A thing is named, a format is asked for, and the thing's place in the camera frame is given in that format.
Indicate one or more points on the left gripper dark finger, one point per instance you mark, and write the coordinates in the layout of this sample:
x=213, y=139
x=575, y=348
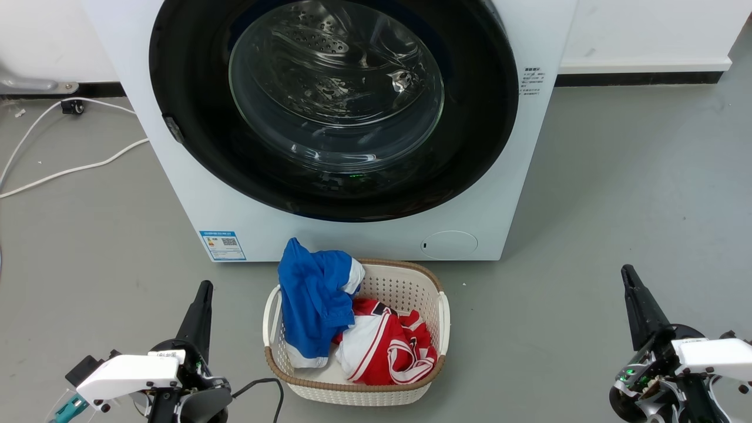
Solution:
x=191, y=329
x=204, y=329

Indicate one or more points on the white front-load washing machine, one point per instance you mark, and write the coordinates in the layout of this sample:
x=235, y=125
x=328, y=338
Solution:
x=517, y=176

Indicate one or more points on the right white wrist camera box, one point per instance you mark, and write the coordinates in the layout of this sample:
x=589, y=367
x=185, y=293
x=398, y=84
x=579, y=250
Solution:
x=717, y=355

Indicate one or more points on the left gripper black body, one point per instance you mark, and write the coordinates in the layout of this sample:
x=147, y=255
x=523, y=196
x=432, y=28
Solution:
x=202, y=399

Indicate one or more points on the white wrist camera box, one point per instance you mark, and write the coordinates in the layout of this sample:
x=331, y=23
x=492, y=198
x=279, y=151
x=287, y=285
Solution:
x=126, y=373
x=717, y=355

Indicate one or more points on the small black plug block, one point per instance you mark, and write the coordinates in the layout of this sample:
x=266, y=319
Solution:
x=72, y=106

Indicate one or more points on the blue energy label sticker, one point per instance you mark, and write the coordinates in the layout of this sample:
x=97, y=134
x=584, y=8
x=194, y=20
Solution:
x=223, y=245

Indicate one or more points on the round black glass washer door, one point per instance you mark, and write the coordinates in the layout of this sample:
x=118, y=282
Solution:
x=194, y=88

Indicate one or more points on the teal connector plug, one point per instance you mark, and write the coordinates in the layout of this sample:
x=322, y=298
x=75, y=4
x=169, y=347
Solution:
x=67, y=408

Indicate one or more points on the round white filter cover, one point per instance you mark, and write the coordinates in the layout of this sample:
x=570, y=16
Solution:
x=449, y=244

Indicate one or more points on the black baseboard strip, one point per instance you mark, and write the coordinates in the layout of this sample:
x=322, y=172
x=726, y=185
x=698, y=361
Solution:
x=35, y=92
x=640, y=79

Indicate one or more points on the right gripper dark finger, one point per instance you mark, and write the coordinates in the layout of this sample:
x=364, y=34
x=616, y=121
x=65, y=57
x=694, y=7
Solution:
x=652, y=317
x=635, y=317

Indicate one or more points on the red and white garment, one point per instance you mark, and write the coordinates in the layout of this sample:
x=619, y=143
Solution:
x=388, y=346

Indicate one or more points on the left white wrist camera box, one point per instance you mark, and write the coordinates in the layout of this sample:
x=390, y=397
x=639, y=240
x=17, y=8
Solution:
x=126, y=373

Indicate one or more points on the white text label sticker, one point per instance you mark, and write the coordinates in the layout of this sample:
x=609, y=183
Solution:
x=532, y=81

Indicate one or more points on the blue and white garment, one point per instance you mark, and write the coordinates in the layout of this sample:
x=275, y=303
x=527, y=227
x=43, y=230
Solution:
x=311, y=294

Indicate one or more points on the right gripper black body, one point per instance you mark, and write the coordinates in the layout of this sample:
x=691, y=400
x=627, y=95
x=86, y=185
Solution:
x=655, y=376

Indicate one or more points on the cream woven-rim laundry basket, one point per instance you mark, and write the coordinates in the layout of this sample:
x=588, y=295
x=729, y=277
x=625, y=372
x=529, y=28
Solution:
x=405, y=288

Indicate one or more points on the grey metal pipe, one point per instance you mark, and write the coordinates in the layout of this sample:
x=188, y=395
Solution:
x=29, y=83

